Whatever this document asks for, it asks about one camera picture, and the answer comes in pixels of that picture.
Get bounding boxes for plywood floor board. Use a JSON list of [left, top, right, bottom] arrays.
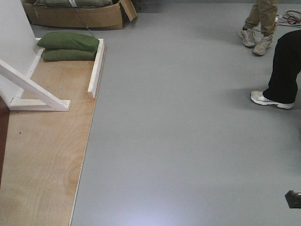
[[0, 42, 106, 226]]

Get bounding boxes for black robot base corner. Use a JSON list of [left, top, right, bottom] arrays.
[[285, 190, 301, 209]]

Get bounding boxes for seated person black trousers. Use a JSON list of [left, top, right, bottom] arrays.
[[250, 30, 301, 109]]

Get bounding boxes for thin dark rope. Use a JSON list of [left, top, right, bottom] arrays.
[[67, 0, 95, 38]]

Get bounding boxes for standing person khaki trousers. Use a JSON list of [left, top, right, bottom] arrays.
[[238, 0, 279, 56]]

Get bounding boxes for lower green sandbag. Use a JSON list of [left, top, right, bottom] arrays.
[[43, 49, 97, 61]]

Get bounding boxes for open cardboard box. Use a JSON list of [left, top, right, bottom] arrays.
[[24, 0, 137, 30]]

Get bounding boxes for upper green sandbag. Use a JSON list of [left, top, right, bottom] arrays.
[[37, 32, 99, 51]]

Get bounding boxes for olive green sack bale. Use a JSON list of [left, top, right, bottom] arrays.
[[34, 0, 113, 8]]

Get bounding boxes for brown wooden door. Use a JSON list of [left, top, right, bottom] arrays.
[[0, 98, 10, 178]]

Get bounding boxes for green sandbag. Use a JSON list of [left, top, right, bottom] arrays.
[[37, 32, 99, 51], [43, 49, 97, 61]]

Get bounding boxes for white wall panel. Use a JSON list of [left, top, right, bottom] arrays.
[[0, 0, 38, 104]]

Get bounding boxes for far white triangular brace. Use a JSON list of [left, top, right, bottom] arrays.
[[0, 45, 71, 111]]

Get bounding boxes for tangled floor cables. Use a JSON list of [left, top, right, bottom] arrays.
[[253, 8, 301, 31]]

